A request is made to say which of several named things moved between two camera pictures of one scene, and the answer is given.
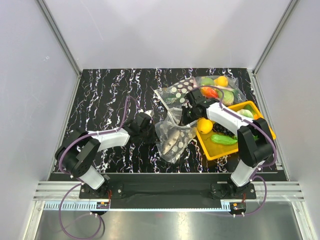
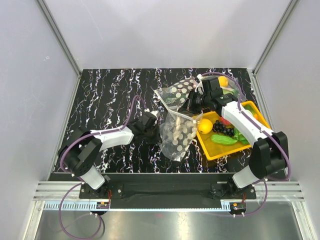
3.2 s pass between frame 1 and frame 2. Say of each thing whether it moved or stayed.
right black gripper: moved
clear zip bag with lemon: stayed
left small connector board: stayed
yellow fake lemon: stayed
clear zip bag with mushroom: stayed
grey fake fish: moved
